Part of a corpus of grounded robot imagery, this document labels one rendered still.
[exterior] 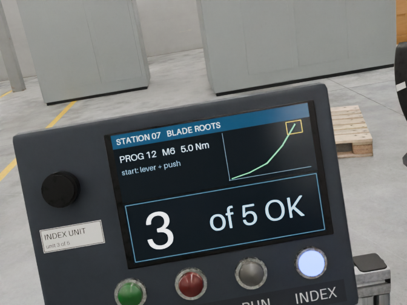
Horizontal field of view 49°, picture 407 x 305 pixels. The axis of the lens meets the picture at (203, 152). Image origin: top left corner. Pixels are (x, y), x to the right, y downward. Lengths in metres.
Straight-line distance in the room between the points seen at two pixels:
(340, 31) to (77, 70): 4.22
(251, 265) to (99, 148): 0.15
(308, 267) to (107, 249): 0.16
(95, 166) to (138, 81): 7.51
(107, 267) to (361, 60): 6.48
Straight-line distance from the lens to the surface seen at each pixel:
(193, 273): 0.38
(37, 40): 8.07
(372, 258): 0.51
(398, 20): 9.13
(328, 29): 6.55
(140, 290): 0.38
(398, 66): 1.29
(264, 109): 0.37
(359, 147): 3.64
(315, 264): 0.39
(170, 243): 0.38
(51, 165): 0.38
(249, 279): 0.38
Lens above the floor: 1.33
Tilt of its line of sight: 19 degrees down
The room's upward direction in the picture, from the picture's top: 9 degrees counter-clockwise
